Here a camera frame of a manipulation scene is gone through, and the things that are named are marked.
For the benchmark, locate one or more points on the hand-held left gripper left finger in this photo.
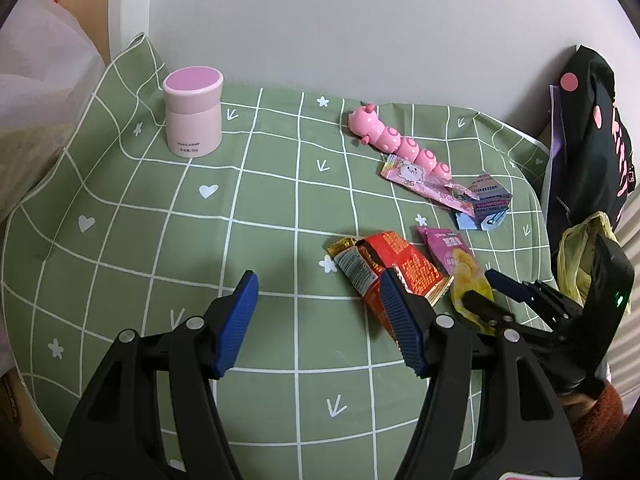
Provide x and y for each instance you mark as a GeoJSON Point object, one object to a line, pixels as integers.
{"type": "Point", "coordinates": [235, 317]}

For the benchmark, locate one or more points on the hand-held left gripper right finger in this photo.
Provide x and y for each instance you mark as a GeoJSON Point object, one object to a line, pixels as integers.
{"type": "Point", "coordinates": [402, 320]}

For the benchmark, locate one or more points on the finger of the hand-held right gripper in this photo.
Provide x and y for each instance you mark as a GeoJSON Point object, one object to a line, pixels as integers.
{"type": "Point", "coordinates": [482, 305]}
{"type": "Point", "coordinates": [507, 282]}

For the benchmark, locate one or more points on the pink and yellow snack packet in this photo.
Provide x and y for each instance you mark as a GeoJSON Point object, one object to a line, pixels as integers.
{"type": "Point", "coordinates": [465, 265]}

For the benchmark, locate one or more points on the red snack packet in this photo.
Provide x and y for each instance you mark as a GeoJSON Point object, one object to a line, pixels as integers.
{"type": "Point", "coordinates": [415, 265]}

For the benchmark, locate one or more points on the yellow-green plastic bag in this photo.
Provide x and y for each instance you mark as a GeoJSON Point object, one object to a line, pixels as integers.
{"type": "Point", "coordinates": [577, 255]}

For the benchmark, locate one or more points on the white plastic bag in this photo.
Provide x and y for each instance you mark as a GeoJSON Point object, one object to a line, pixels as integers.
{"type": "Point", "coordinates": [40, 85]}

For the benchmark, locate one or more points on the person's right forearm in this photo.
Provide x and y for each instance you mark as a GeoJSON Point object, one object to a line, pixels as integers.
{"type": "Point", "coordinates": [602, 425]}

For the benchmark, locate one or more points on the blue and purple wrapper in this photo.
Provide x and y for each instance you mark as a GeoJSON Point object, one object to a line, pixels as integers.
{"type": "Point", "coordinates": [487, 205]}

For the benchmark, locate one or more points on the green checkered tablecloth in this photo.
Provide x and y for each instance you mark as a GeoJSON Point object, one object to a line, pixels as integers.
{"type": "Point", "coordinates": [200, 240]}

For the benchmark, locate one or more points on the pink cartoon wrapper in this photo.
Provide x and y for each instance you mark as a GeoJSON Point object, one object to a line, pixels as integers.
{"type": "Point", "coordinates": [420, 177]}

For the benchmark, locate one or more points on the black bag with pink dots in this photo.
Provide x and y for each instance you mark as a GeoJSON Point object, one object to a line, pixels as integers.
{"type": "Point", "coordinates": [595, 150]}

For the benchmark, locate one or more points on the purple paper bag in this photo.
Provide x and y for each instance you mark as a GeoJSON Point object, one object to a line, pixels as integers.
{"type": "Point", "coordinates": [554, 125]}

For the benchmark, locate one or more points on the pink caterpillar toy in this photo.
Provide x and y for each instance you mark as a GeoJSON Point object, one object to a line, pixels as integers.
{"type": "Point", "coordinates": [395, 137]}

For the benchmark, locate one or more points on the pink cylindrical jar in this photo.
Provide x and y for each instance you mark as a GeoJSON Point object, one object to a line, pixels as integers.
{"type": "Point", "coordinates": [192, 115]}

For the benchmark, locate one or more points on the brown cardboard piece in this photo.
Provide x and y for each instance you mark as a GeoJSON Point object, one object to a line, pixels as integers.
{"type": "Point", "coordinates": [20, 415]}

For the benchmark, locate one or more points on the brown wooden board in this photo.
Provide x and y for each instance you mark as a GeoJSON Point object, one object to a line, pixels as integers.
{"type": "Point", "coordinates": [106, 5]}

